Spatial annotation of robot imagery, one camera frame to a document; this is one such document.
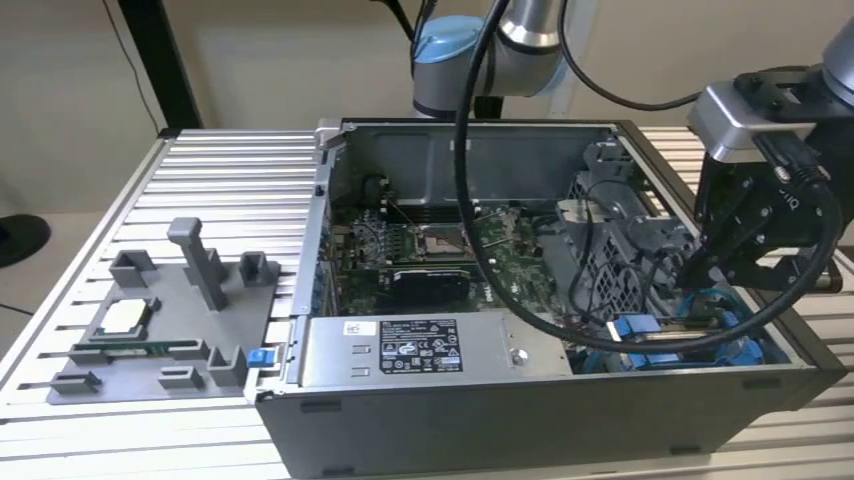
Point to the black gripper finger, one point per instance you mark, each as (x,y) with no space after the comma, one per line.
(787,275)
(729,250)

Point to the hard disk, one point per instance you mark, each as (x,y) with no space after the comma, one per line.
(635,328)

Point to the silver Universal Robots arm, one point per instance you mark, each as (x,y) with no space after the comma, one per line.
(527,30)

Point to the metal disk bay cage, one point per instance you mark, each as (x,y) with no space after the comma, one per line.
(600,270)

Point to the green Dell motherboard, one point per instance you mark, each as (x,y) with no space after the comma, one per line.
(520,280)

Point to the CPU socket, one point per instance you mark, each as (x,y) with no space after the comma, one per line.
(436,242)

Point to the black graphics card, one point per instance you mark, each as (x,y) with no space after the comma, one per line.
(429,285)

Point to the dark grey PC case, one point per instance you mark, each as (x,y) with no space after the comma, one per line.
(533,430)

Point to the thin metal locking lever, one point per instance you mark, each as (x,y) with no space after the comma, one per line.
(406,212)

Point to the silver power supply unit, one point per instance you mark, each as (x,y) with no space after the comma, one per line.
(427,350)

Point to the blue case latch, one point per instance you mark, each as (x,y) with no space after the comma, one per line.
(260,358)

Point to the grey parts rack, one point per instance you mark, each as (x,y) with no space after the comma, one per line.
(180,320)

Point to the green RAM stick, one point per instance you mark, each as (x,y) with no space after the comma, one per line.
(153,348)

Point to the silver CPU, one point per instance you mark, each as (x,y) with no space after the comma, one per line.
(124,317)

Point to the black round floor object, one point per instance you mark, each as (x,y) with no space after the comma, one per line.
(20,240)

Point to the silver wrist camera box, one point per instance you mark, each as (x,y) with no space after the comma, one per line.
(747,120)

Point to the black frame post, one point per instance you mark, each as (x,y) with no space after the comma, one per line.
(166,65)

